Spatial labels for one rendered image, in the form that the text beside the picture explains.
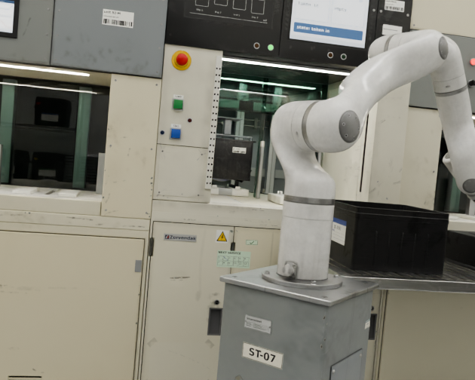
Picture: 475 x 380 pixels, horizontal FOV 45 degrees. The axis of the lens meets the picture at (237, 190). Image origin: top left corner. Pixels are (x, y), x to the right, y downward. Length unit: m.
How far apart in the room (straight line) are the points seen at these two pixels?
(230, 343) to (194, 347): 0.76
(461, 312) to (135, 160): 1.37
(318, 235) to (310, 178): 0.13
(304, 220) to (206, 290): 0.83
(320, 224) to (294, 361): 0.31
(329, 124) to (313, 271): 0.33
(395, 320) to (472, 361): 0.37
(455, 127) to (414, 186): 0.52
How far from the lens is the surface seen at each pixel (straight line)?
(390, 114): 2.15
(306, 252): 1.32
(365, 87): 1.42
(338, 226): 1.72
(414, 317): 2.34
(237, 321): 1.35
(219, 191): 2.54
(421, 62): 1.54
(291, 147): 1.37
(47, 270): 2.04
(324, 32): 2.15
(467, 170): 1.76
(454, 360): 2.47
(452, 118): 1.78
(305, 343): 1.26
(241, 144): 2.56
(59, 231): 2.02
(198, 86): 2.02
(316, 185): 1.31
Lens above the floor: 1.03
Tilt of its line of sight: 3 degrees down
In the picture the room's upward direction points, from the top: 5 degrees clockwise
